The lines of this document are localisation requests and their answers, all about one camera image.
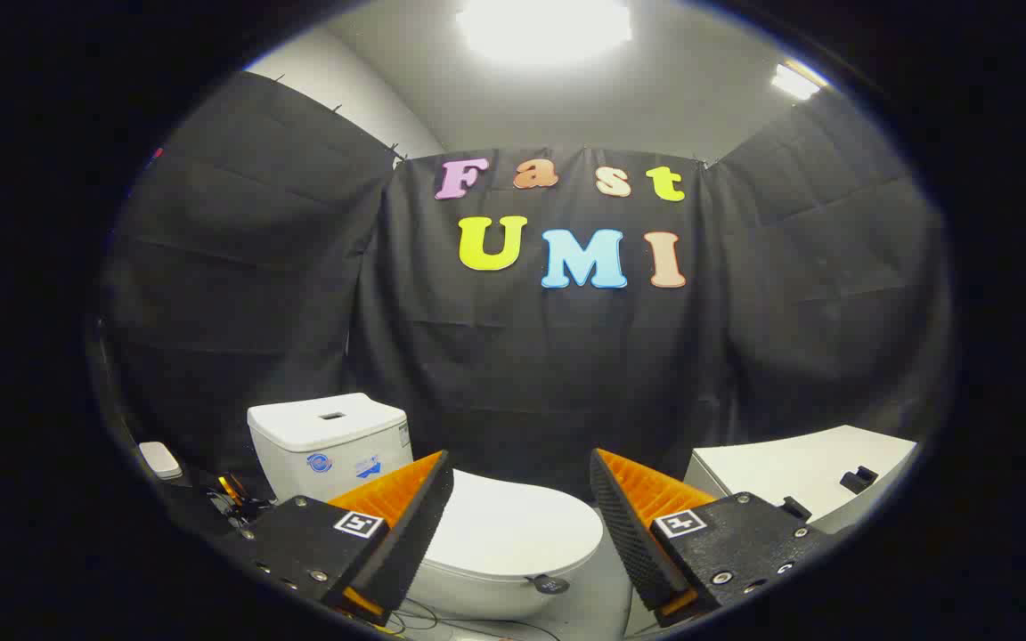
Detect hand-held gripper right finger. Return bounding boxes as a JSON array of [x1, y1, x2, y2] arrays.
[[589, 448, 835, 629]]

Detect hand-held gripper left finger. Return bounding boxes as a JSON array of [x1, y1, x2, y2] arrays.
[[241, 450, 456, 627]]

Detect white toilet lid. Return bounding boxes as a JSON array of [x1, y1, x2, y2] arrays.
[[424, 469, 605, 584]]

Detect white drawer cabinet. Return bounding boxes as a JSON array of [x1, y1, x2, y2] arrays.
[[685, 425, 919, 535]]

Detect small orange object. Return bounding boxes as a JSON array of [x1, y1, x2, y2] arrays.
[[216, 474, 254, 513]]

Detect black backdrop cloth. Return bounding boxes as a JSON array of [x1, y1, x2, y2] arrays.
[[99, 71, 955, 501]]

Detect small white flat box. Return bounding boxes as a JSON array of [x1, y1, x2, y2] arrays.
[[138, 441, 184, 482]]

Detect large ceiling light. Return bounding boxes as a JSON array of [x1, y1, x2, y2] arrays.
[[455, 0, 634, 65]]

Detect black floor cables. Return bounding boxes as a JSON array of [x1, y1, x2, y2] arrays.
[[384, 598, 560, 640]]

